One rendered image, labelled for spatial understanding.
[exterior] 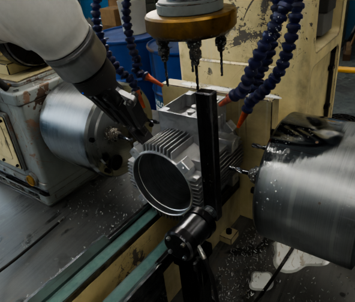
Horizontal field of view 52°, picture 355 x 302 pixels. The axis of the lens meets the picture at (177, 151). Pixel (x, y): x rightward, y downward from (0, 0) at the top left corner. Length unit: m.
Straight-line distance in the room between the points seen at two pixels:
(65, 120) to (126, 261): 0.37
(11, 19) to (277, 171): 0.45
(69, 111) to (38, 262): 0.38
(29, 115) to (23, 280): 0.41
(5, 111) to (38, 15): 0.59
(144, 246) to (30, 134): 0.44
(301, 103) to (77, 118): 0.53
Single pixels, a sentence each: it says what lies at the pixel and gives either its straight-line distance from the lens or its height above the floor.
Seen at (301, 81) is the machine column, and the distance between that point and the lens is 0.89.
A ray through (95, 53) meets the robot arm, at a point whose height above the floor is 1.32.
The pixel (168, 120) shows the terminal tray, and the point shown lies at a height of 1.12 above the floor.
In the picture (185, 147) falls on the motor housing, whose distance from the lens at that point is 0.74.
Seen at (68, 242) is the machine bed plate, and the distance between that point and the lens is 1.02.
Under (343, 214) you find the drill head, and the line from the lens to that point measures 0.60.
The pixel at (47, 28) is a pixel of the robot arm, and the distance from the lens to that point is 0.55.
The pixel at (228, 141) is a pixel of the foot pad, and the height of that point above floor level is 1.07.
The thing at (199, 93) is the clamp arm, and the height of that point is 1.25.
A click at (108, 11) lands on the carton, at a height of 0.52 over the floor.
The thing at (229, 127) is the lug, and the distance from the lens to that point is 0.83.
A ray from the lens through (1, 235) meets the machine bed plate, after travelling 1.14.
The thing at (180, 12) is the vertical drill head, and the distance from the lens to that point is 0.70.
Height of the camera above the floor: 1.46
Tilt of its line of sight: 30 degrees down
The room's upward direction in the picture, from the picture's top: 6 degrees counter-clockwise
